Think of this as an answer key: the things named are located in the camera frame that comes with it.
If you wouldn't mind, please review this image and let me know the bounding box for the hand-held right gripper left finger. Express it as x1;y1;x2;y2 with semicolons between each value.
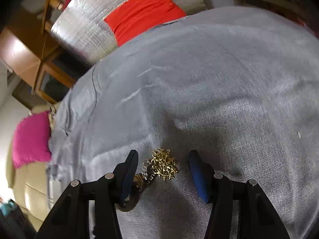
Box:
35;150;139;239

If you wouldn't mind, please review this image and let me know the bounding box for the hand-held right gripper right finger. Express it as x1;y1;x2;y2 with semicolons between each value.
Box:
189;150;291;239

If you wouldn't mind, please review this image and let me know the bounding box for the gold and silver wristwatch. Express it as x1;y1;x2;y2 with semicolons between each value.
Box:
116;160;156;212

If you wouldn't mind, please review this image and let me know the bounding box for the gold brooch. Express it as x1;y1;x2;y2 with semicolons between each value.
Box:
147;149;179;181

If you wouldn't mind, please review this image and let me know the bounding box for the grey blanket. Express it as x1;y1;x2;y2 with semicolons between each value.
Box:
46;6;319;239

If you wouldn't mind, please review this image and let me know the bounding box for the beige patterned cloth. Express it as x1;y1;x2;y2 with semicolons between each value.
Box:
49;107;57;131

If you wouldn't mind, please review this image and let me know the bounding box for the beige leather sofa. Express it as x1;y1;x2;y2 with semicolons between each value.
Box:
6;105;63;227

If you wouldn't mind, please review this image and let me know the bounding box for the pink pillow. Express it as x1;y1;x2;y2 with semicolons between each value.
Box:
12;112;52;169

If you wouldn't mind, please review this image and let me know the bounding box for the wooden glass-door cabinet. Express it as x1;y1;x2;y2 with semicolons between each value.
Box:
32;47;78;104

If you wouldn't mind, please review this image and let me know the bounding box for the teal shirt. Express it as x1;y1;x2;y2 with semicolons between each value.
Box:
0;199;18;216

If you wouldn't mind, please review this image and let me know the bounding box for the silver foil insulation panel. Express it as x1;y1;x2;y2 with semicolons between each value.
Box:
50;0;207;66

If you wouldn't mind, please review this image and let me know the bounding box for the wooden partition panel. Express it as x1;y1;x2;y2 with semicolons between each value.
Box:
0;27;43;82

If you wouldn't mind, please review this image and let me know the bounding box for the flat red cushion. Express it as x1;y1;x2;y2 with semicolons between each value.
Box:
104;0;187;47

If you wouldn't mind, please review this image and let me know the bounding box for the wooden railing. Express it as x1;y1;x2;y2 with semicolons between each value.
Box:
41;0;64;34

